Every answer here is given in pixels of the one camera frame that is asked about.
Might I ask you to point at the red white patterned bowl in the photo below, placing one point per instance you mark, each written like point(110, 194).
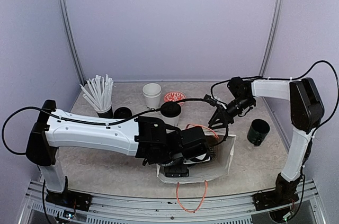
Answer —
point(174, 96)

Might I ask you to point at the aluminium corner post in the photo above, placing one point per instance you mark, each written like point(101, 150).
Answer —
point(271, 36)
point(71, 42)

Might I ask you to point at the white paper takeout bag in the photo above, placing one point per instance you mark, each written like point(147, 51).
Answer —
point(203, 172)

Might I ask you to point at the dark green mug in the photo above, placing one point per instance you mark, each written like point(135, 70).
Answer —
point(258, 131)

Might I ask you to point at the cup holding white straws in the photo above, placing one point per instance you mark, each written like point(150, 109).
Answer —
point(99, 95)

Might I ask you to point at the right aluminium corner post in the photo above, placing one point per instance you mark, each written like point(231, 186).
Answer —
point(271, 36)

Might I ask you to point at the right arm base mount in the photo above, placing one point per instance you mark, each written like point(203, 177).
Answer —
point(275, 198)

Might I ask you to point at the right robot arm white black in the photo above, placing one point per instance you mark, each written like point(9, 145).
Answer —
point(306, 112)

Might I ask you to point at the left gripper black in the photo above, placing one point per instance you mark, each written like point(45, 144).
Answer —
point(177, 172)

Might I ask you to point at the brown pulp cup carrier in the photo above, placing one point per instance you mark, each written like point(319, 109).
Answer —
point(213, 148)

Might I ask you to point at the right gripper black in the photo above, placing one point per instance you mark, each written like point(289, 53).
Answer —
point(223, 117)

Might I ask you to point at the left aluminium corner post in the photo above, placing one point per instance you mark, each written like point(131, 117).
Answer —
point(71, 42)

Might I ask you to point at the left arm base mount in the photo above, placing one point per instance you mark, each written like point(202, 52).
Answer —
point(70, 199)

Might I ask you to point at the aluminium front rail frame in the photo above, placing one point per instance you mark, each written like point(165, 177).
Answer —
point(238, 208)

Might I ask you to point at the stack of white paper cups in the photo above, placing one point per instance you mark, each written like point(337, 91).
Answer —
point(152, 93)

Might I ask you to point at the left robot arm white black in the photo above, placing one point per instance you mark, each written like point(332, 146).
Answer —
point(140, 136)

